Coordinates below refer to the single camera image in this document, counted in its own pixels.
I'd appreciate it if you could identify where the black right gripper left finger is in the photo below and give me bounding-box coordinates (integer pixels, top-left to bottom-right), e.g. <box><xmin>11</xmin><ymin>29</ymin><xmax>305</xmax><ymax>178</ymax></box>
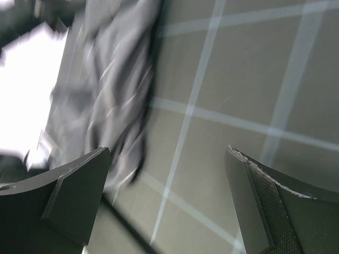
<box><xmin>1</xmin><ymin>147</ymin><xmax>110</xmax><ymax>253</ymax></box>

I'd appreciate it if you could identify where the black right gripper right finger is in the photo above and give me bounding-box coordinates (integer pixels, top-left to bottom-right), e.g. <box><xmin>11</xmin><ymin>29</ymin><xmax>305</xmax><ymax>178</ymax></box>
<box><xmin>226</xmin><ymin>147</ymin><xmax>338</xmax><ymax>253</ymax></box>

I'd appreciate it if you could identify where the dark grey checked pillowcase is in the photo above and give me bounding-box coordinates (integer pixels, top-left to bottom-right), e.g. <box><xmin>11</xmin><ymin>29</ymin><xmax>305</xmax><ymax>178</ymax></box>
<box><xmin>43</xmin><ymin>1</ymin><xmax>163</xmax><ymax>188</ymax></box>

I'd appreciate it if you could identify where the black grid cutting mat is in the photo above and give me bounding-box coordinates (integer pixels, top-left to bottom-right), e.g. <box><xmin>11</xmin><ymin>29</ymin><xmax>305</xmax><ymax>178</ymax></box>
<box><xmin>100</xmin><ymin>0</ymin><xmax>339</xmax><ymax>254</ymax></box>

